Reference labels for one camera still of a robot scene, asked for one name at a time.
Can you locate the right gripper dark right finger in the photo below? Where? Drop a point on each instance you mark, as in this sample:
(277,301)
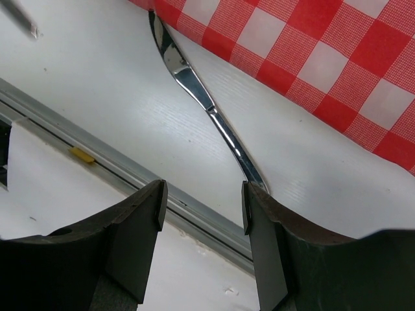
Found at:
(300,265)

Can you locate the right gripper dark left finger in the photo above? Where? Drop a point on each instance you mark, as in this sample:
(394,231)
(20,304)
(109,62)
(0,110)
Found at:
(99,263)

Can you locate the silver table knife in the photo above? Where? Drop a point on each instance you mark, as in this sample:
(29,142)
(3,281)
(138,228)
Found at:
(186,77)

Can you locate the red white checkered cloth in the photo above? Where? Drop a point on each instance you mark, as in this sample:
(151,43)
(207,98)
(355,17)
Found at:
(349,63)

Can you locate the silver fork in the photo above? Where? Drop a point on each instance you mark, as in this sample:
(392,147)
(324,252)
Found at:
(17,14)

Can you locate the yellow tape piece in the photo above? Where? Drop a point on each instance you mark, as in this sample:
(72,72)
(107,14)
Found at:
(82,155)

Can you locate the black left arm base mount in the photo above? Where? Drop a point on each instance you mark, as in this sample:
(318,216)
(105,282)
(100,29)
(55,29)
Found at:
(5,130)

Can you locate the aluminium frame rail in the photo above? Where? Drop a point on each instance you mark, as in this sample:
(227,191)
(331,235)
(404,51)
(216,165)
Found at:
(187,213)

